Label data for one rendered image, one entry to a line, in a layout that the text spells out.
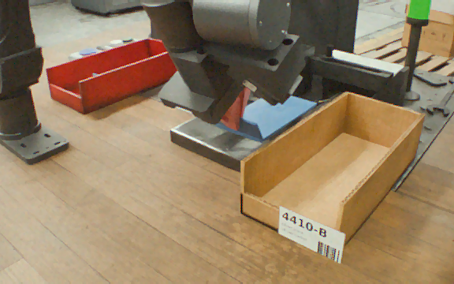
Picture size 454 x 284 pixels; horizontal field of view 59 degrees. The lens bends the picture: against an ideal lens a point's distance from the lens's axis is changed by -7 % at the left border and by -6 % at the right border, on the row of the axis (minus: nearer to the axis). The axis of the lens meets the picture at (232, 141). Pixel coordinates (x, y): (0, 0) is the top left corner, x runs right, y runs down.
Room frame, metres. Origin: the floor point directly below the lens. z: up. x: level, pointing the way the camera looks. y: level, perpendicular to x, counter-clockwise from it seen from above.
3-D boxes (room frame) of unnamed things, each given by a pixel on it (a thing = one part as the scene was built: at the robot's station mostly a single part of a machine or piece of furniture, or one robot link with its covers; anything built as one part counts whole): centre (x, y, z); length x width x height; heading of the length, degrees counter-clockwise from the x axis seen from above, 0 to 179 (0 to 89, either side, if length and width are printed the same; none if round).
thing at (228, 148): (0.55, -0.02, 0.91); 0.17 x 0.16 x 0.02; 51
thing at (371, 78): (0.68, -0.20, 0.95); 0.15 x 0.03 x 0.10; 51
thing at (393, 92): (0.64, -0.25, 0.95); 0.06 x 0.03 x 0.09; 51
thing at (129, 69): (0.77, 0.22, 0.93); 0.25 x 0.12 x 0.06; 141
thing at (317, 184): (0.43, -0.14, 0.93); 0.25 x 0.13 x 0.08; 141
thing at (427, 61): (3.53, -1.75, 0.07); 1.20 x 1.00 x 0.14; 134
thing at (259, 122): (0.50, -0.04, 0.97); 0.15 x 0.07 x 0.03; 143
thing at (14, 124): (0.56, 0.34, 0.94); 0.20 x 0.07 x 0.08; 51
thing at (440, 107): (0.72, -0.42, 0.90); 0.22 x 0.05 x 0.01; 141
